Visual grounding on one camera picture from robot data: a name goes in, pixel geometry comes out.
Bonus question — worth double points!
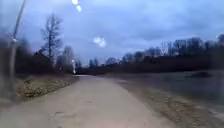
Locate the distant lit street lamp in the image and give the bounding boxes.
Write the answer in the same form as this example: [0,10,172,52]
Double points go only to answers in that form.
[70,59,77,76]

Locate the grey asphalt path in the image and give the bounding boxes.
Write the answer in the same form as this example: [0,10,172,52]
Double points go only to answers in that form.
[0,74,181,128]

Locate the distant line of trees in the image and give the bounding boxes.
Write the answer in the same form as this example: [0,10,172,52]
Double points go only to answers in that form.
[76,33,224,76]

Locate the thin bare tree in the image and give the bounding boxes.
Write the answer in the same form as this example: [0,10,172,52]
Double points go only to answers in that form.
[39,12,65,66]

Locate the grass verge with dry leaves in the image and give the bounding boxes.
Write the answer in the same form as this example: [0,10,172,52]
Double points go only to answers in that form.
[0,73,79,108]

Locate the dark grass verge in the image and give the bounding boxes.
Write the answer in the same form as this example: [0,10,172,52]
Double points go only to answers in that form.
[106,74,224,128]

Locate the grey water surface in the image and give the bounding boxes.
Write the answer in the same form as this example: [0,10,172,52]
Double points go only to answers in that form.
[109,69,224,105]

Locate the dark bushes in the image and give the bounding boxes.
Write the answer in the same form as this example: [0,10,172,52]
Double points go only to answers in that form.
[0,31,83,78]

